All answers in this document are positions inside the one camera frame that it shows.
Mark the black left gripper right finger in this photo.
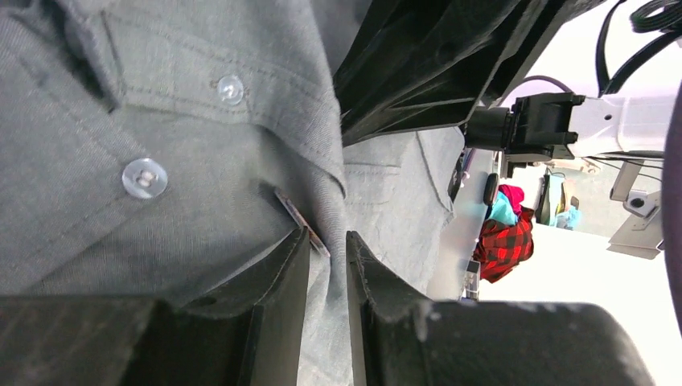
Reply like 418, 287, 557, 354
346, 232, 653, 385

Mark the grey button-up shirt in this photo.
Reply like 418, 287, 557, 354
1, 1, 463, 385

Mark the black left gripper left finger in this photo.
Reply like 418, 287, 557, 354
1, 229, 310, 385

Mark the teal cloth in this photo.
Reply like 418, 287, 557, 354
487, 191, 518, 226

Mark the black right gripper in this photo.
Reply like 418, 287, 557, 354
334, 0, 597, 146

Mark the red plaid cloth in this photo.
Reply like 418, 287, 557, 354
472, 207, 535, 283

